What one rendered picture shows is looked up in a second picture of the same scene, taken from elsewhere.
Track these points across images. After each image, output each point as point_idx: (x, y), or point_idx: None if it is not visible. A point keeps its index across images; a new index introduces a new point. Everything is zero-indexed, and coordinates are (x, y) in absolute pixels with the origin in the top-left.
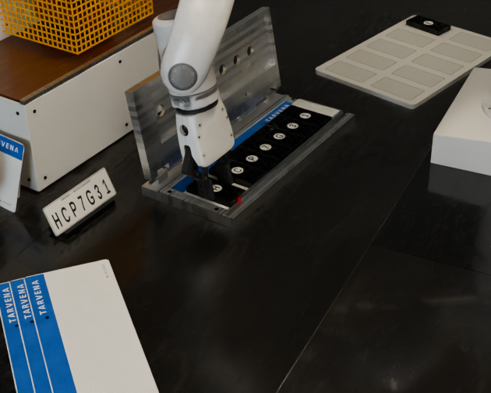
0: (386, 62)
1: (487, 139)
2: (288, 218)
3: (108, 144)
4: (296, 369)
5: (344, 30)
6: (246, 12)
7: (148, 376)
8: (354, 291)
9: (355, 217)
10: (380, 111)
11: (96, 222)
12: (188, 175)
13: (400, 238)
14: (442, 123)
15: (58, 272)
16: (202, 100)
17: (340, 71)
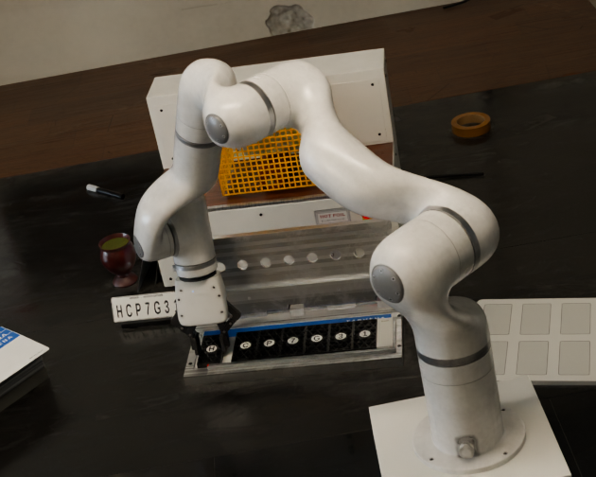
0: (539, 329)
1: (377, 439)
2: (219, 402)
3: None
4: None
5: (593, 277)
6: (560, 215)
7: None
8: (144, 475)
9: (247, 432)
10: None
11: (149, 327)
12: (172, 325)
13: (234, 468)
14: (392, 403)
15: (25, 339)
16: (181, 272)
17: (489, 313)
